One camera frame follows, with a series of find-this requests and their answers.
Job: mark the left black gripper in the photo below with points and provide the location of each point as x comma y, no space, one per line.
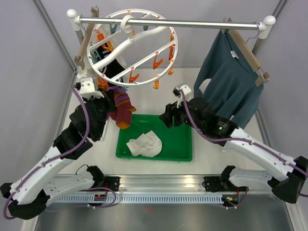
108,99

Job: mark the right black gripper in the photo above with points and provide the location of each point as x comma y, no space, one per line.
171,109

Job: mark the maroon orange sock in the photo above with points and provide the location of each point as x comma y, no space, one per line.
124,109

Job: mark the white round clip hanger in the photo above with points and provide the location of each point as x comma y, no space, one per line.
149,51

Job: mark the purple orange sock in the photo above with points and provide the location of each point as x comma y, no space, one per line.
109,95

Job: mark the black sock with white stripes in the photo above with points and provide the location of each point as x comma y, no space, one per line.
100,53

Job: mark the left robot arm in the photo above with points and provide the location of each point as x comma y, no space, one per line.
68,147

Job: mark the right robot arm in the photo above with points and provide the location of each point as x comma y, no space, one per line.
283,175

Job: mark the white garment on hanger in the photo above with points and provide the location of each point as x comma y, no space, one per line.
101,31

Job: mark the left beige wooden hanger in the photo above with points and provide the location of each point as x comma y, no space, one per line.
82,38

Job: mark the beige wooden hanger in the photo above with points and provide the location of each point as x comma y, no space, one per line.
254,63
82,38

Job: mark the blue sweater on hanger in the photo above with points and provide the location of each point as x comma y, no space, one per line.
227,82

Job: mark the right beige wooden hanger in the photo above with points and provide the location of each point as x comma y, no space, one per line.
254,63

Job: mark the green plastic tray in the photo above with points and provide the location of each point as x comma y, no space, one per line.
176,141

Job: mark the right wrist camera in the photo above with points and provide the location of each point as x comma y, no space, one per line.
183,93

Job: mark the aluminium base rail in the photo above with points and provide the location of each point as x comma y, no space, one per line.
158,183

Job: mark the white slotted cable duct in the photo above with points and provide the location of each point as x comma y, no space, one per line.
143,198

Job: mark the silver clothes rail bar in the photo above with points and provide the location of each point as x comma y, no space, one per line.
263,28

